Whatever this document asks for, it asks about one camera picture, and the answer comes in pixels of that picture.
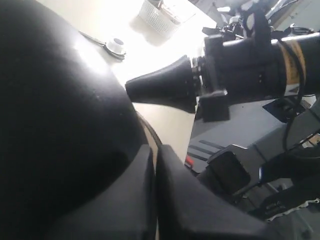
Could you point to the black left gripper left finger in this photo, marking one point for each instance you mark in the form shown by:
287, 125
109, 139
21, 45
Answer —
99, 192

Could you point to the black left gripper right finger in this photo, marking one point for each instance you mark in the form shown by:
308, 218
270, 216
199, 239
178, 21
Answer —
187, 210

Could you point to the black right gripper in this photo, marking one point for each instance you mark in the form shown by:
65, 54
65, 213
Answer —
179, 84

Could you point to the black helmet with tinted visor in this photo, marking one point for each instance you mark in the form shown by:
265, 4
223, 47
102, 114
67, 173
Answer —
57, 93

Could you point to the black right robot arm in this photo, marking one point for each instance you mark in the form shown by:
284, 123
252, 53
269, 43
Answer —
233, 72

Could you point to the white perforated basket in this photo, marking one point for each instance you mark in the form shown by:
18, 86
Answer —
157, 20

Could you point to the clear tape roll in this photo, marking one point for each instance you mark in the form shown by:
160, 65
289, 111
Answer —
116, 46

